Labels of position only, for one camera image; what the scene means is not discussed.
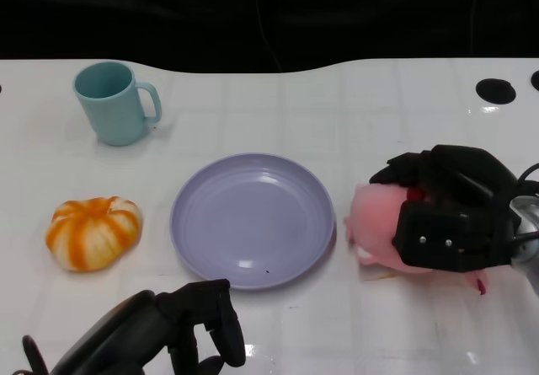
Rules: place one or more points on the orange white pumpkin toy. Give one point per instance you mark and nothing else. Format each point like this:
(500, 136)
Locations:
(92, 236)

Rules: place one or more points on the teal plastic mug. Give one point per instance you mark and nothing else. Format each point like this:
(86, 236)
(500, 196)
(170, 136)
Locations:
(113, 109)

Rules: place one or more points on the black backdrop cloth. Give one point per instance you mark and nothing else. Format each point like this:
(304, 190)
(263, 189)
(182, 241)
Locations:
(168, 12)

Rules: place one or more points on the pink plush beaver doll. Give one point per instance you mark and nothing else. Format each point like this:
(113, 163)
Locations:
(375, 219)

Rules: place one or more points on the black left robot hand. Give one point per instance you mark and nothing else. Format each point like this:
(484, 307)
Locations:
(126, 337)

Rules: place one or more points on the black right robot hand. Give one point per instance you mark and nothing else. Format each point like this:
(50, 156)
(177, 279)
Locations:
(455, 206)

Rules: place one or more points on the purple round plate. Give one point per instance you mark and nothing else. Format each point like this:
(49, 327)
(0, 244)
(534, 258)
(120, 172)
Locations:
(252, 219)

